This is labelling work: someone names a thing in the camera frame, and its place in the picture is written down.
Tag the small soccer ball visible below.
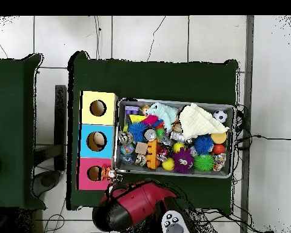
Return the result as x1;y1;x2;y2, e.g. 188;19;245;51
212;109;228;123

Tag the green cloth side table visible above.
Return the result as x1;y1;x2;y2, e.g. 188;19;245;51
0;53;47;209

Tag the orange rubber ball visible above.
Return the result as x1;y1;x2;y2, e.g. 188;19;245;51
212;143;226;155

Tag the mint knitted cloth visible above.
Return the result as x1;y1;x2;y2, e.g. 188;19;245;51
146;102;179;133

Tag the dark green table cloth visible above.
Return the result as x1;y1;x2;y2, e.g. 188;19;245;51
66;51;239;215

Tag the yellow cheese wedge toy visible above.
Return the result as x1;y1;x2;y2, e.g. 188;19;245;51
129;114;149;123

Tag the black power cable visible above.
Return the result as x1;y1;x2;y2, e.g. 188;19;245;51
235;104;291;151

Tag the shallow metal mesh bin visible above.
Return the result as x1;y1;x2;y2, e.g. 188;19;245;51
113;98;236;179

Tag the green spiky rubber ball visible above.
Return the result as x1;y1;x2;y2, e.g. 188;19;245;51
193;154;215;172

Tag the purple spiky monster toy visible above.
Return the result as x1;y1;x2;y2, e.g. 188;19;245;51
170;147;195;174

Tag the blue spiky rubber ball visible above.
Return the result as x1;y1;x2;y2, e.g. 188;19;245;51
127;121;149;143
193;133;215;155

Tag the orange building block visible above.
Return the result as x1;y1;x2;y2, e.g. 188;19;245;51
145;138;161;170

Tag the cream knitted cloth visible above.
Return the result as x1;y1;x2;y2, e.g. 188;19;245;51
178;103;230;140

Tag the orange striped tiger plush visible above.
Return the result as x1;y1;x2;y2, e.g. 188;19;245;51
97;166;124;183

